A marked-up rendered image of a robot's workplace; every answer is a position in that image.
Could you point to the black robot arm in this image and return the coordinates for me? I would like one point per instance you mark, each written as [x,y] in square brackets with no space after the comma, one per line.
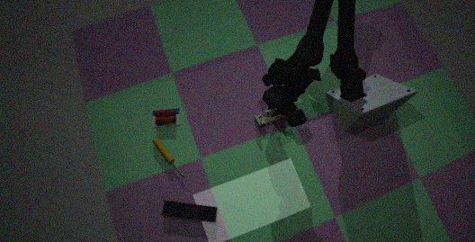
[344,63]

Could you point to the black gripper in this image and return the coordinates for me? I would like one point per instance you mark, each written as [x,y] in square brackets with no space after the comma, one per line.
[293,116]

